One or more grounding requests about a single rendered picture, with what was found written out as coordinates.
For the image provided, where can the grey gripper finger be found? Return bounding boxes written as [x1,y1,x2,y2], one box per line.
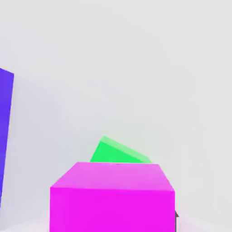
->
[174,210,180,232]

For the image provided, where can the small magenta cube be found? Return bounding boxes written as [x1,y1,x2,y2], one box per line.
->
[49,161,176,232]

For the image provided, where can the small green cube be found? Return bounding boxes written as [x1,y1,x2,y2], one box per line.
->
[90,135,153,164]

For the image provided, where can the large blue box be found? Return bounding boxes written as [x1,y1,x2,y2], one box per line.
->
[0,68,15,208]

